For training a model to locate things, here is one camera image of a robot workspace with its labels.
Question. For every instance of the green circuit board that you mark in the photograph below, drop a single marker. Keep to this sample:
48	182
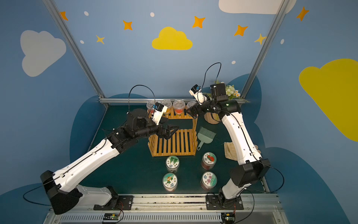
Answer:
111	217
228	218

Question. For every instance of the white green artificial flowers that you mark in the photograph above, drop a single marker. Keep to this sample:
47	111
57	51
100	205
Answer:
231	91

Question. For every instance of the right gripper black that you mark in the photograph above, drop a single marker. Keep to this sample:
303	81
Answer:
194	109

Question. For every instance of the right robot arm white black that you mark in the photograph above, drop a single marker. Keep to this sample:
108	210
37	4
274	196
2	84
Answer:
252	167

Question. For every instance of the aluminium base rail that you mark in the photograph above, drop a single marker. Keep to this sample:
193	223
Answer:
179	209

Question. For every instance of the large jar red strawberry lid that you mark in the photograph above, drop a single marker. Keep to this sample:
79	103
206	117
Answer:
208	160

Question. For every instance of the beige work gloves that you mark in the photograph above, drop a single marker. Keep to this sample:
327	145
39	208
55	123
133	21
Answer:
230	151

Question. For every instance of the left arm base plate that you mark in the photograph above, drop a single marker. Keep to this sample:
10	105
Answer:
116	203

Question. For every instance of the aluminium frame post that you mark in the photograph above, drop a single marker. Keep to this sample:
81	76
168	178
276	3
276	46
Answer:
60	22
275	25

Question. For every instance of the large jar orange flower lid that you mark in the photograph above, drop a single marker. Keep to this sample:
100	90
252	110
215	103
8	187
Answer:
170	182

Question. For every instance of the left green circuit board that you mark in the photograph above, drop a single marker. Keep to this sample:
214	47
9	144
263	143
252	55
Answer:
111	217

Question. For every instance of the large jar green leaf lid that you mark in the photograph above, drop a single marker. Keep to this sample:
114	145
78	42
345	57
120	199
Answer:
172	164

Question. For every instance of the bamboo two-tier shelf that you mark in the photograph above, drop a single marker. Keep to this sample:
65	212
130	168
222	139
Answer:
183	143

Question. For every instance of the pink ribbed flower pot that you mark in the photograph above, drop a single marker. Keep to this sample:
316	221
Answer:
212	118

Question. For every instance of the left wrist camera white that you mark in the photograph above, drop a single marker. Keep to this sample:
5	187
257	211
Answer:
159	109

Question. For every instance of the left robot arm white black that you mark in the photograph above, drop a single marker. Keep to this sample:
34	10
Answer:
63	186

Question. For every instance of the right green circuit board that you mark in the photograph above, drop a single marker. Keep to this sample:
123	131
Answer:
228	218

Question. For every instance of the left aluminium frame post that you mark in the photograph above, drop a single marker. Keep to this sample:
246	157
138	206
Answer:
60	22

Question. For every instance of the right aluminium frame post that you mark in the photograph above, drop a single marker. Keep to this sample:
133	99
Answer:
275	25

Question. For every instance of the rear aluminium crossbar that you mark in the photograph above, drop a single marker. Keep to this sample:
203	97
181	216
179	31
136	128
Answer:
145	100

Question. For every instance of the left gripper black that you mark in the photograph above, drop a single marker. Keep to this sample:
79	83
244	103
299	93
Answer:
161	130

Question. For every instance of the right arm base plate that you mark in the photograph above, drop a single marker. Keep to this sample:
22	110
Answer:
216	202

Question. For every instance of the large jar purple flower lid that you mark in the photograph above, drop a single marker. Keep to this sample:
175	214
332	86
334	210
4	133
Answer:
208	181

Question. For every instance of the small clear jar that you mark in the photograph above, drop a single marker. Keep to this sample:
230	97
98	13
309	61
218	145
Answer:
190	104
168	104
179	106
150	106

